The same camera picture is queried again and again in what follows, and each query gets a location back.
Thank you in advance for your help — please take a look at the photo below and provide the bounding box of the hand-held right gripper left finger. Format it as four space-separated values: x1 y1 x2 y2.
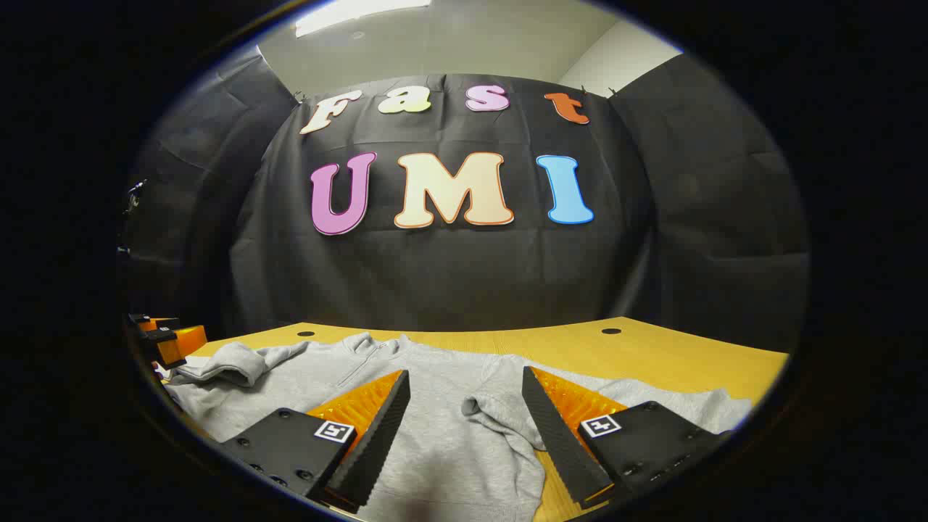
220 369 412 513

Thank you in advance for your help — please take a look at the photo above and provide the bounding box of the black backdrop cloth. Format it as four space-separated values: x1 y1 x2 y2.
118 45 810 356

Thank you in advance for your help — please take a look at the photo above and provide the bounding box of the grey sweatshirt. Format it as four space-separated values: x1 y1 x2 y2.
163 332 755 522

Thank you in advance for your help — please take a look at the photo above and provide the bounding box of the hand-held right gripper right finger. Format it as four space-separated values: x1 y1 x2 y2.
521 365 727 510

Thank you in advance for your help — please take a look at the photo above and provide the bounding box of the ceiling light panel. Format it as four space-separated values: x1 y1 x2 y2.
294 0 433 38

